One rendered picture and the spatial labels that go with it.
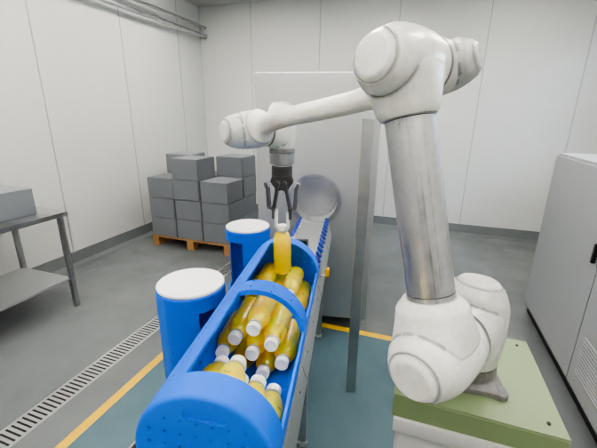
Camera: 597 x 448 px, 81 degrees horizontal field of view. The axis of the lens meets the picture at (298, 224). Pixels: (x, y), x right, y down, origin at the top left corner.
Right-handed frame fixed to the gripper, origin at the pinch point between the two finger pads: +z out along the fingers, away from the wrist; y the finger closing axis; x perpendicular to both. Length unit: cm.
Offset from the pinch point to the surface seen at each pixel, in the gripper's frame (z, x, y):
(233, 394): 12, 74, -5
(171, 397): 12, 76, 6
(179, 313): 37, 11, 39
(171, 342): 51, 10, 44
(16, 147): -6, -181, 298
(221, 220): 87, -275, 129
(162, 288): 30, 5, 49
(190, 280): 30, -4, 40
